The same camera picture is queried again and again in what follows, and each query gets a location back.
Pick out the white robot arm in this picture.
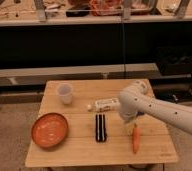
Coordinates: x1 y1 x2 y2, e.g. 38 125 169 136
118 80 192 135

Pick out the orange carrot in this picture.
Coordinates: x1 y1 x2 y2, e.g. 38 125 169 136
132 125 140 154

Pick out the white plastic bottle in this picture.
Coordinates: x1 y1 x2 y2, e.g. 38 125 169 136
87 98 120 112

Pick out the wooden table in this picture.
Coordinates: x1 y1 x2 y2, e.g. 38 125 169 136
25 79 178 167

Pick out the translucent plastic cup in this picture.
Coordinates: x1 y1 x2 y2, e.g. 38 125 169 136
57 83 73 105

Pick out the orange bowl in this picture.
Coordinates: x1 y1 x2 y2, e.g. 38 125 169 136
31 113 69 148

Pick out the cluttered background shelf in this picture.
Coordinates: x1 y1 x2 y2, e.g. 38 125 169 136
0 0 192 27

